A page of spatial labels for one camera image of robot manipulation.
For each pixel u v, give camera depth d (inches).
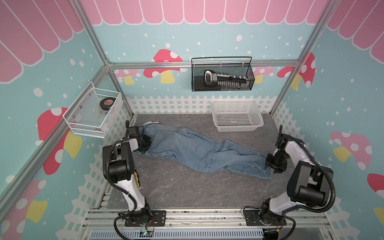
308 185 17.6
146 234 28.4
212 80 34.3
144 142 35.7
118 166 20.8
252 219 29.1
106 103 31.2
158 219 29.1
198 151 38.4
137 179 34.1
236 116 50.8
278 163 28.5
